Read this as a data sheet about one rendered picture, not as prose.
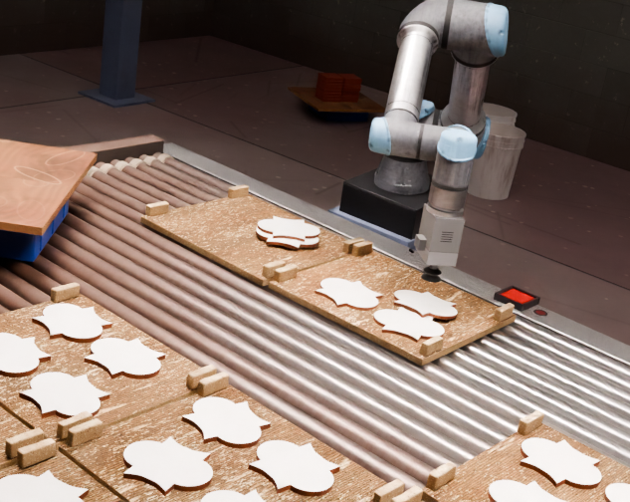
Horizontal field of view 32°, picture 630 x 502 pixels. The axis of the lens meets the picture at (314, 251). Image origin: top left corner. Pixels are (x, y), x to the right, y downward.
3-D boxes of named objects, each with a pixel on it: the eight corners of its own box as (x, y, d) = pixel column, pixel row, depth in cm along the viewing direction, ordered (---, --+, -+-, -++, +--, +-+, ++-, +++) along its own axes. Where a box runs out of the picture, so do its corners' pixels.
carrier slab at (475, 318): (367, 254, 260) (369, 248, 259) (515, 321, 237) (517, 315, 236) (267, 288, 234) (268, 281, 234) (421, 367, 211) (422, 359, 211)
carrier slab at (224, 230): (246, 198, 284) (246, 192, 283) (365, 254, 260) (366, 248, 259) (139, 222, 259) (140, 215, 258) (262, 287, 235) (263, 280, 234)
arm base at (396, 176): (400, 169, 309) (405, 135, 305) (440, 187, 299) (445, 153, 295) (362, 179, 299) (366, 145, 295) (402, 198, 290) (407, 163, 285)
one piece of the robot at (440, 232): (413, 184, 226) (399, 257, 232) (425, 199, 218) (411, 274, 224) (458, 187, 228) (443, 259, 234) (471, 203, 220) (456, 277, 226)
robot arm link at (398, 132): (403, -19, 255) (368, 127, 225) (450, -13, 254) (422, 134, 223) (399, 20, 264) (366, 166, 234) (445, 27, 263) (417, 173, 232)
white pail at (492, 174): (450, 189, 614) (463, 125, 600) (474, 179, 638) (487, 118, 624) (498, 205, 600) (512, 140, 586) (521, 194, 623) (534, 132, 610)
